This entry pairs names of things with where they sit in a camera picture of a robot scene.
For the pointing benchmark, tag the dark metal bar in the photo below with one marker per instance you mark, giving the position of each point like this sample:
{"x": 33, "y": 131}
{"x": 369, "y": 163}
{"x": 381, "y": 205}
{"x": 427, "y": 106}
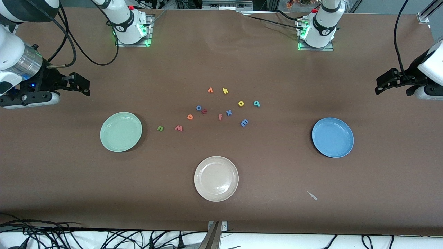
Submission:
{"x": 211, "y": 240}

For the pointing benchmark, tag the aluminium frame profile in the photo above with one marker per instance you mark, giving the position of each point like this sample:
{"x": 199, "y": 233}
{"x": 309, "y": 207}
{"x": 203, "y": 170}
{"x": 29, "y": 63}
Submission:
{"x": 427, "y": 15}

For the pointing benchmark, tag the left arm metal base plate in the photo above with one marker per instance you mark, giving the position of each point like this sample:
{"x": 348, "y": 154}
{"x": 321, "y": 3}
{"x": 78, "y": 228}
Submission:
{"x": 328, "y": 48}

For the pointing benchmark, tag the blue plate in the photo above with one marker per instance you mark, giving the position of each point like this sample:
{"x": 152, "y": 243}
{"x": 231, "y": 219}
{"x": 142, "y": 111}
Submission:
{"x": 332, "y": 137}

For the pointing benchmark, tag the pale green plate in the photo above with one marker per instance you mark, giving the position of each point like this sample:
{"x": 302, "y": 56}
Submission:
{"x": 121, "y": 132}

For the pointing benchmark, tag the beige plate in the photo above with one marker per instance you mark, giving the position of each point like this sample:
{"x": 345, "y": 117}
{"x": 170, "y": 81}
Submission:
{"x": 216, "y": 178}

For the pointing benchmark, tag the red foam letter w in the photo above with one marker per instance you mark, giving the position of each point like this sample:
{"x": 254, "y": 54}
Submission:
{"x": 178, "y": 129}

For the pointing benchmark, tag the brown paper table cover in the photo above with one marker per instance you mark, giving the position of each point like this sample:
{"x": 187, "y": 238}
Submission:
{"x": 221, "y": 62}

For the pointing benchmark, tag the silver metal bracket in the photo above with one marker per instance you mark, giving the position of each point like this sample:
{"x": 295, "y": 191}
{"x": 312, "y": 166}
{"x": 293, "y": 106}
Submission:
{"x": 225, "y": 226}

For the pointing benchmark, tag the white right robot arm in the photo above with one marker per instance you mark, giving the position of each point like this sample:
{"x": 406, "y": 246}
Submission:
{"x": 10, "y": 55}

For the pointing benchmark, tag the small grey paper scrap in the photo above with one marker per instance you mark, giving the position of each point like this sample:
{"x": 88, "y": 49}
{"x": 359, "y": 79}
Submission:
{"x": 312, "y": 195}

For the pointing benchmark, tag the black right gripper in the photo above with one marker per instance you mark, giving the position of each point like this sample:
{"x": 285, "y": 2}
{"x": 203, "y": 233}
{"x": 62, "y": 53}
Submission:
{"x": 48, "y": 80}

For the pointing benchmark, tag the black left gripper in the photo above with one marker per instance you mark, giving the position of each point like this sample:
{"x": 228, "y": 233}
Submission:
{"x": 410, "y": 75}

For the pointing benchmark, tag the black power plug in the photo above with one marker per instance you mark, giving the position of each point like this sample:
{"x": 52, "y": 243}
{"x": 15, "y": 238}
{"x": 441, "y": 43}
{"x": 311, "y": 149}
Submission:
{"x": 180, "y": 243}

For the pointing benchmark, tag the blue foam letter m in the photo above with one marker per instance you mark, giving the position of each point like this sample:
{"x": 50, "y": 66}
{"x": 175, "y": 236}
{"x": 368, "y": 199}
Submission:
{"x": 244, "y": 123}

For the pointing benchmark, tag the orange artificial flowers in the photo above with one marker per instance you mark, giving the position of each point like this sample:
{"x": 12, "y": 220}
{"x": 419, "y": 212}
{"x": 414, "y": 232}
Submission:
{"x": 297, "y": 3}

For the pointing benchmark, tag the grey metal rail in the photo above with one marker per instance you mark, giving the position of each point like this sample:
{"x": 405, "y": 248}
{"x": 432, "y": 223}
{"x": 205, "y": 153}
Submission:
{"x": 226, "y": 5}

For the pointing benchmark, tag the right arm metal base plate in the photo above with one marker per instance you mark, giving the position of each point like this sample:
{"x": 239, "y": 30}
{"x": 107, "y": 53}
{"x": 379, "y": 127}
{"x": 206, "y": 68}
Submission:
{"x": 147, "y": 39}

